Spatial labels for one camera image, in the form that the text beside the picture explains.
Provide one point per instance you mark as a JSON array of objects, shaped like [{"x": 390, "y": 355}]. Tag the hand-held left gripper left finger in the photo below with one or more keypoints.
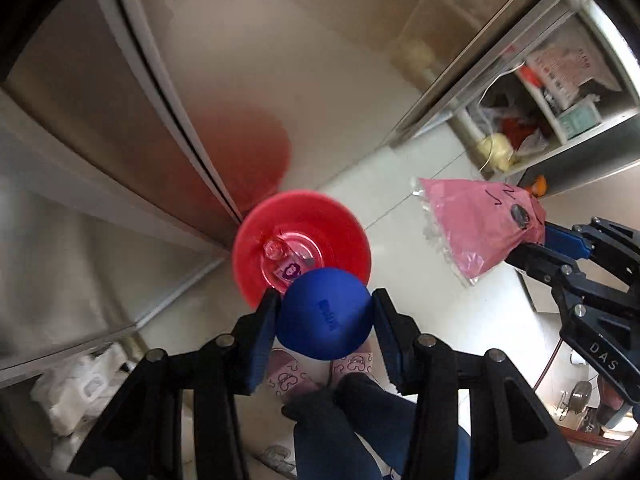
[{"x": 260, "y": 355}]

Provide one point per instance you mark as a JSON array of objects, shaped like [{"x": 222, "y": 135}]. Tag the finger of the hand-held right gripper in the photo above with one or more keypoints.
[
  {"x": 545, "y": 262},
  {"x": 565, "y": 240}
]

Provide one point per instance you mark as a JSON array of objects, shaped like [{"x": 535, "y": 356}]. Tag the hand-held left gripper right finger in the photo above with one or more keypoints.
[{"x": 392, "y": 350}]

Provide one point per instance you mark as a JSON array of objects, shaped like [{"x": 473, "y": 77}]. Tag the pink plastic bag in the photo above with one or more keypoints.
[{"x": 480, "y": 225}]

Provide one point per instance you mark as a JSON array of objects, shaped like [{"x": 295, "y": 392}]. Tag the blue ball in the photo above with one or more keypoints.
[{"x": 325, "y": 315}]

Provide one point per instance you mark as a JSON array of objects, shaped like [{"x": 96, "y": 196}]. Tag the clear plastic bottle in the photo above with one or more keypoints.
[{"x": 287, "y": 257}]

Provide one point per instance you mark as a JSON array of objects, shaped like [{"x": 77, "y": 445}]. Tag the red plastic basin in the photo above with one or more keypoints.
[{"x": 300, "y": 220}]

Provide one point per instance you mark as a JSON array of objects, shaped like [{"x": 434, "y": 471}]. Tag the pink slipper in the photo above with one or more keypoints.
[
  {"x": 355, "y": 364},
  {"x": 287, "y": 377}
]

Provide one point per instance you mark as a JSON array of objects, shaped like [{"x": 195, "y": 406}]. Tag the small orange object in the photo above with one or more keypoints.
[{"x": 537, "y": 186}]

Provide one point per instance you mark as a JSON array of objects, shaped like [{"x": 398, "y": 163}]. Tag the person's left leg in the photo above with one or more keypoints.
[{"x": 325, "y": 440}]

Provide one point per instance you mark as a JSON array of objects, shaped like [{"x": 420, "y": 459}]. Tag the yellow plastic bag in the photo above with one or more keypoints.
[{"x": 495, "y": 150}]

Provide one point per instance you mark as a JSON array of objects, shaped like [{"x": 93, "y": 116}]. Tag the red plastic bag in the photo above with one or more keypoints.
[{"x": 517, "y": 130}]

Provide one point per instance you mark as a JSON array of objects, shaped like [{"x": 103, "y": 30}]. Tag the green and white box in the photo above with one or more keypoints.
[{"x": 580, "y": 119}]

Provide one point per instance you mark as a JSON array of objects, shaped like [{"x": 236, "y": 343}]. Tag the white bag with red print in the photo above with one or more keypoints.
[{"x": 565, "y": 67}]

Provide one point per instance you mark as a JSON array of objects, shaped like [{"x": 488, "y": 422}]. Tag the white plastic bags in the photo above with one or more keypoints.
[{"x": 75, "y": 395}]

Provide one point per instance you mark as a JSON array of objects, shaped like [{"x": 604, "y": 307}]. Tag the open cabinet shelf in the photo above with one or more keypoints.
[{"x": 500, "y": 25}]

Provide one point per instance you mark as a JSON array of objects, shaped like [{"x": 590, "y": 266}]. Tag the steel under-sink cabinet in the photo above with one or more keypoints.
[{"x": 100, "y": 110}]

